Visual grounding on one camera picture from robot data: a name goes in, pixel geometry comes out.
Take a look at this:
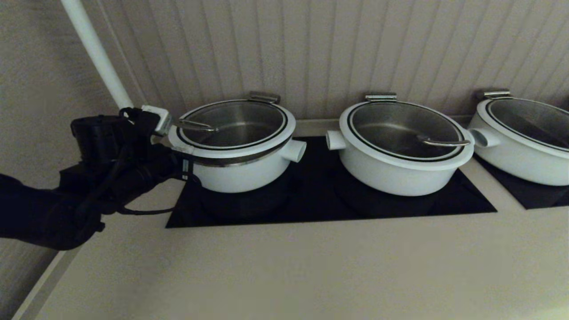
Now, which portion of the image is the white pot with steel liner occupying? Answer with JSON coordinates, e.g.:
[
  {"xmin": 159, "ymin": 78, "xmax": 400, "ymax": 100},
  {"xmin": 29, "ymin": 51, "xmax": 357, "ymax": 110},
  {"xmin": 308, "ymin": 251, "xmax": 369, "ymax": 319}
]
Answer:
[
  {"xmin": 467, "ymin": 101, "xmax": 569, "ymax": 186},
  {"xmin": 178, "ymin": 138, "xmax": 307, "ymax": 193},
  {"xmin": 326, "ymin": 129, "xmax": 473, "ymax": 197}
]

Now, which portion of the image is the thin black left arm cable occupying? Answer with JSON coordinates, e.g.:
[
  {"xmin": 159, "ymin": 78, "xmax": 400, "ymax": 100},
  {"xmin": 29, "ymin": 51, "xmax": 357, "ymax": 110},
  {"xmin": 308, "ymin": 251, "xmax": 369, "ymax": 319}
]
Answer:
[{"xmin": 118, "ymin": 171, "xmax": 203, "ymax": 216}]

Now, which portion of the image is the white metal pole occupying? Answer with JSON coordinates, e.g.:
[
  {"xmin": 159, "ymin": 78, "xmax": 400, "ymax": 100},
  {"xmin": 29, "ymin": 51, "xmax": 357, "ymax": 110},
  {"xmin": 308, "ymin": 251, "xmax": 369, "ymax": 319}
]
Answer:
[{"xmin": 61, "ymin": 0, "xmax": 135, "ymax": 110}]

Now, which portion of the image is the black glass cooktop panel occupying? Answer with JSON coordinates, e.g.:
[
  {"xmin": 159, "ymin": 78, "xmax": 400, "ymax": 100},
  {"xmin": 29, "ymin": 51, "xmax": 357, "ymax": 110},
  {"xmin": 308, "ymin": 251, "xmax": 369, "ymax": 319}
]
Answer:
[
  {"xmin": 166, "ymin": 137, "xmax": 497, "ymax": 228},
  {"xmin": 472, "ymin": 153, "xmax": 569, "ymax": 210}
]

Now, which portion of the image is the white rimmed glass lid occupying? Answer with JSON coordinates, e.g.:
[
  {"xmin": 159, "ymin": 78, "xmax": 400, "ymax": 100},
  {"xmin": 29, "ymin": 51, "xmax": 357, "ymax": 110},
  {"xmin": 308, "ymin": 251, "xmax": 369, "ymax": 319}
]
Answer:
[
  {"xmin": 339, "ymin": 101, "xmax": 474, "ymax": 172},
  {"xmin": 476, "ymin": 99, "xmax": 569, "ymax": 159},
  {"xmin": 168, "ymin": 99, "xmax": 297, "ymax": 160}
]

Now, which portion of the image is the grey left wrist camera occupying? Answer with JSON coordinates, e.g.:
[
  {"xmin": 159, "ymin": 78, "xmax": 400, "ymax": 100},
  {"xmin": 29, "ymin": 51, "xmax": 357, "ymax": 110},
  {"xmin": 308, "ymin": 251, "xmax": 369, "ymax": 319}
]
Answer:
[{"xmin": 141, "ymin": 105, "xmax": 173, "ymax": 136}]

